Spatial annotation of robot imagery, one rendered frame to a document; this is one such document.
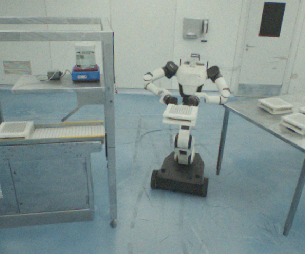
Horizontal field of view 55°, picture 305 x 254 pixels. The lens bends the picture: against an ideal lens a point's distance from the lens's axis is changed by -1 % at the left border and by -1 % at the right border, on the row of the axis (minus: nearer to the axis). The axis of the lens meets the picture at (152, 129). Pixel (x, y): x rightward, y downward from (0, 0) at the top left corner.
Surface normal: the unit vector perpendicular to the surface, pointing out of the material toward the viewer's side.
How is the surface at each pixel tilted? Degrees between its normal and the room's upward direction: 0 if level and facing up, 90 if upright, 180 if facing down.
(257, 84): 90
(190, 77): 90
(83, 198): 90
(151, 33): 90
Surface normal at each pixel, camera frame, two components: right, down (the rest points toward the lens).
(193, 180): -0.14, -0.35
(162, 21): 0.00, 0.43
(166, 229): 0.04, -0.90
